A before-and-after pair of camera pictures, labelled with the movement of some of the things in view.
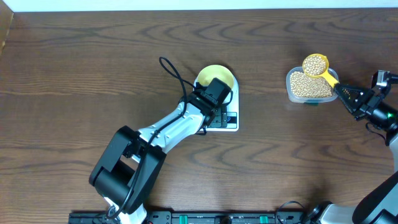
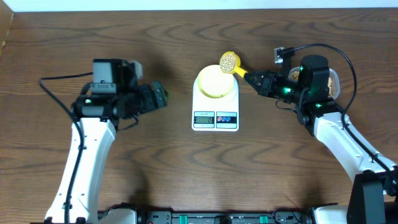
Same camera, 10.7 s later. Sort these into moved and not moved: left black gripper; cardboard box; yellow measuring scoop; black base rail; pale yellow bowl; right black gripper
Moved: yellow measuring scoop; left black gripper; right black gripper
Not moved: cardboard box; pale yellow bowl; black base rail
